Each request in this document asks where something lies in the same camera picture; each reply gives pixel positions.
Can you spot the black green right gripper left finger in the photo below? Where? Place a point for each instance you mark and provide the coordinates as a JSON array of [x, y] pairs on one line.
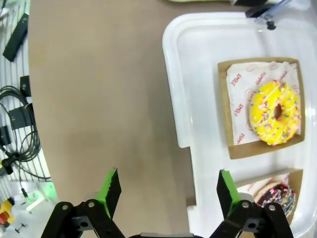
[[112, 191]]

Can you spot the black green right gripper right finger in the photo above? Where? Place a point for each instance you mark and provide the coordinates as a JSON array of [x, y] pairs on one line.
[[224, 191]]

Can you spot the cardboard box of yellow donut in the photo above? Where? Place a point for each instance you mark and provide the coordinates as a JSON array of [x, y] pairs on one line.
[[247, 151]]

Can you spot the yellow sprinkled donut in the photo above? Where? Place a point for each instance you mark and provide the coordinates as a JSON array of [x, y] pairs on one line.
[[262, 109]]

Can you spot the printed paper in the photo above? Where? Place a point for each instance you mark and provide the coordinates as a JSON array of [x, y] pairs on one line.
[[237, 81], [247, 188]]

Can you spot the printed paper under sprinkled donut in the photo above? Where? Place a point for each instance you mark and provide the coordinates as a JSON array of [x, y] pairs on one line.
[[247, 188]]

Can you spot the chocolate donut with colourful sprinkles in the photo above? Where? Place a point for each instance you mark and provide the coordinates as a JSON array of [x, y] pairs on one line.
[[275, 193]]

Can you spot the cardboard box of sprinkled chocolate donut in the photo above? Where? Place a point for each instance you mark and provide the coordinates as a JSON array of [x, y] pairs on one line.
[[296, 178]]

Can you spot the large white plastic tray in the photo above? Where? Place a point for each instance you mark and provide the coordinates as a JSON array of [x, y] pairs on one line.
[[198, 99]]

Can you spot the yellow red emergency stop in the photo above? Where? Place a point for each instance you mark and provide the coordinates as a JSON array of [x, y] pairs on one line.
[[5, 213]]

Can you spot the small black mounting plate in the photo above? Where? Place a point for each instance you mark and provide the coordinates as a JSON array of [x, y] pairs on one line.
[[25, 85], [21, 116], [5, 135]]

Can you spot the grey slatted metal platform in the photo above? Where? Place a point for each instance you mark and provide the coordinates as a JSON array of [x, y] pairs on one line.
[[10, 74]]

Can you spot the long black rectangular box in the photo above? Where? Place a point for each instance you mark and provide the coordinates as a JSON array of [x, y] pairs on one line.
[[16, 37]]

